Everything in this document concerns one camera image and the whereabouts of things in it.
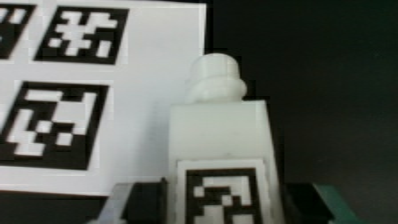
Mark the white sheet with tags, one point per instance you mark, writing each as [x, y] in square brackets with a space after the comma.
[94, 61]

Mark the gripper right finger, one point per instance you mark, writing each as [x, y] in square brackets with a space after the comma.
[315, 205]

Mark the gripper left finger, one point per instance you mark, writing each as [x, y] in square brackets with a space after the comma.
[135, 205]

